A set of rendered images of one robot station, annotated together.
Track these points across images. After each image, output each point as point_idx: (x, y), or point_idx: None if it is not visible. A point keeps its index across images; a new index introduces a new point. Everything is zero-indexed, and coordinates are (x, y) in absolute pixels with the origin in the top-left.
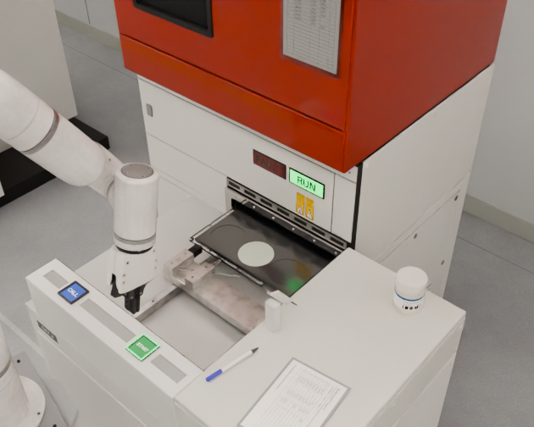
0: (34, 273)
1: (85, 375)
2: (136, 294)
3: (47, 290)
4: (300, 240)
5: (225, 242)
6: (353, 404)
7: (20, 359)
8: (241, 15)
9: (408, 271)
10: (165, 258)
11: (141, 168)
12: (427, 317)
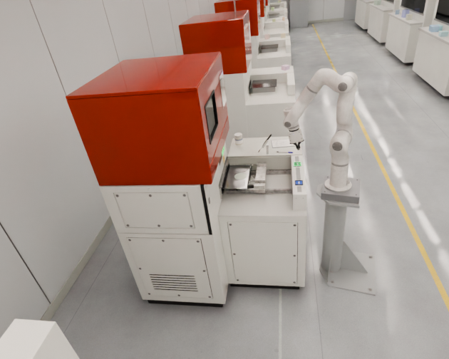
0: (303, 194)
1: None
2: (296, 143)
3: (304, 187)
4: (226, 172)
5: (241, 182)
6: (274, 139)
7: (323, 191)
8: (219, 106)
9: (236, 134)
10: (254, 202)
11: (287, 108)
12: None
